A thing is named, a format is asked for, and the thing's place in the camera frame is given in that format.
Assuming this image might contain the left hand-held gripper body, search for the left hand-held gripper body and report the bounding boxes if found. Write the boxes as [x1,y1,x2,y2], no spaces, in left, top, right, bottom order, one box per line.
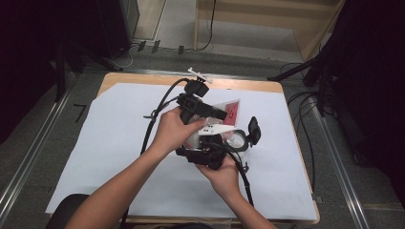
[176,67,214,125]

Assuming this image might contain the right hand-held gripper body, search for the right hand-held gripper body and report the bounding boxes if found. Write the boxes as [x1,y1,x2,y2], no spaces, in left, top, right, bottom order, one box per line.
[197,124,237,170]

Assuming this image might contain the red and clear refill pouch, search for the red and clear refill pouch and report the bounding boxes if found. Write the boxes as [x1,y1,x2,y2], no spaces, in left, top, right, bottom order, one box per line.
[187,99,241,151]

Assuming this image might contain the person's left hand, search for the person's left hand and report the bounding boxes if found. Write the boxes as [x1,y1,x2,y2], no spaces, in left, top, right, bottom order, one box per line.
[152,107,206,156]

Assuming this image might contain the person's right hand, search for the person's right hand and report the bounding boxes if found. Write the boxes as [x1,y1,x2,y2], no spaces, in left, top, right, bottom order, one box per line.
[195,156,242,199]

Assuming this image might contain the wooden table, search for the wooden table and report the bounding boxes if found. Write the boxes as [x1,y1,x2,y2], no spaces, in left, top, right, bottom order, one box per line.
[45,72,321,224]

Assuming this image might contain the white paper sheet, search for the white paper sheet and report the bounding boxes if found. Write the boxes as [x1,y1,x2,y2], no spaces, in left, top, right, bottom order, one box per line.
[45,83,318,221]

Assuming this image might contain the black stand with crossbar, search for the black stand with crossbar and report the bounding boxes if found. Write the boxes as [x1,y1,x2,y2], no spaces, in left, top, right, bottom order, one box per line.
[266,52,340,117]

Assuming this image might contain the black cabinet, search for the black cabinet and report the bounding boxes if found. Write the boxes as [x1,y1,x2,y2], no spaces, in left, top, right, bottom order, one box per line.
[95,0,141,60]

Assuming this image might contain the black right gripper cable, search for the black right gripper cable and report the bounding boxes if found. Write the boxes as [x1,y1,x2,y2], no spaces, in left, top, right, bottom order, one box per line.
[203,142,255,207]

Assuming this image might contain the thin black hanging cable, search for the thin black hanging cable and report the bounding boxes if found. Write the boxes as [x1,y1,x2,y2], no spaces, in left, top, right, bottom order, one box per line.
[194,0,218,52]

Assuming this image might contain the black floor cables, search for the black floor cables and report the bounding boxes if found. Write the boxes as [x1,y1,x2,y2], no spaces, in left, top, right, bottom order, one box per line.
[279,61,323,194]

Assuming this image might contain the light wooden shelf frame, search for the light wooden shelf frame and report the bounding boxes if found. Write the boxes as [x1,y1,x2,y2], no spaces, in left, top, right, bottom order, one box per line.
[193,0,348,62]

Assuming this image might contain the long metal floor rail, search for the long metal floor rail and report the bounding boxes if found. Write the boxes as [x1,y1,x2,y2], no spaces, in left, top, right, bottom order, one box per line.
[313,103,371,229]
[0,72,79,220]

